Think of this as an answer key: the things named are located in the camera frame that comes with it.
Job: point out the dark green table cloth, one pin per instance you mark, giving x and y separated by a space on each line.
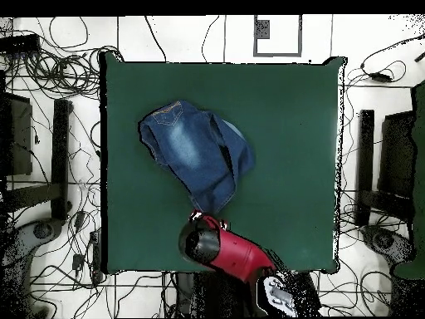
282 133

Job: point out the black box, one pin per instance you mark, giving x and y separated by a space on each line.
396 153
20 139

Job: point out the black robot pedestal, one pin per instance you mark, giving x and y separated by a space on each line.
215 295

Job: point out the grey square floor frame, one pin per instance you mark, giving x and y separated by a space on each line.
262 30

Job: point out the dark green spare cloth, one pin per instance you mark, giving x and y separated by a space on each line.
419 166

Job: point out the grey wheeled chair base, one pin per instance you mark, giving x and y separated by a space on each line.
43 231
385 241

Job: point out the black stand base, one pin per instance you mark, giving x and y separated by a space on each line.
60 159
365 159

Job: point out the black power strip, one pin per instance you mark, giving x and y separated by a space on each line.
20 43
96 256

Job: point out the black power adapter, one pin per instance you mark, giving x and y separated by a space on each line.
78 262
79 219
380 77

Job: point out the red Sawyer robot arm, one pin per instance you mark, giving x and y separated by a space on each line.
239 252

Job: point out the blue denim jeans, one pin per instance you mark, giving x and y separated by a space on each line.
186 143

